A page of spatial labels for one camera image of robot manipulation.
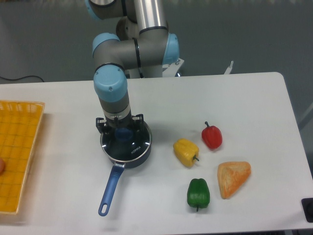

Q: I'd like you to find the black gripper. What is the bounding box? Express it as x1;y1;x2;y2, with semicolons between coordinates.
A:
95;114;144;137

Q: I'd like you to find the glass pot lid blue knob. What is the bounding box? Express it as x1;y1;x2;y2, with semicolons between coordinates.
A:
100;122;152;167

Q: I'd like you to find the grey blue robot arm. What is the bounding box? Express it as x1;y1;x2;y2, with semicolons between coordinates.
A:
85;0;179;133

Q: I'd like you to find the yellow bell pepper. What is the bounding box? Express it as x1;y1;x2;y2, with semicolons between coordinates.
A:
173;139;199;168

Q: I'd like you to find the red bell pepper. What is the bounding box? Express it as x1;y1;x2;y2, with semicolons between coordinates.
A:
201;121;223;150

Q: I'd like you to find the yellow woven basket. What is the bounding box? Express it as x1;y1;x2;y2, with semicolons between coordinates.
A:
0;100;45;214

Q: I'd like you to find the green bell pepper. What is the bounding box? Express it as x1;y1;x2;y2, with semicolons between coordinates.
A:
187;178;210;212

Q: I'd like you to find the triangular orange bread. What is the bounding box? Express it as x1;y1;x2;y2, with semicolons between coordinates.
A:
217;162;251;199

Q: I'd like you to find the black table corner device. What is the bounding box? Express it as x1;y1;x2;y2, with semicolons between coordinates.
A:
301;198;313;223

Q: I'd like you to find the blue saucepan with handle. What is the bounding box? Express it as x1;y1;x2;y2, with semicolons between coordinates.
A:
98;119;153;216

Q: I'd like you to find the black cable on floor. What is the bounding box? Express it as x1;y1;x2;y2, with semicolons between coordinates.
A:
0;75;45;82

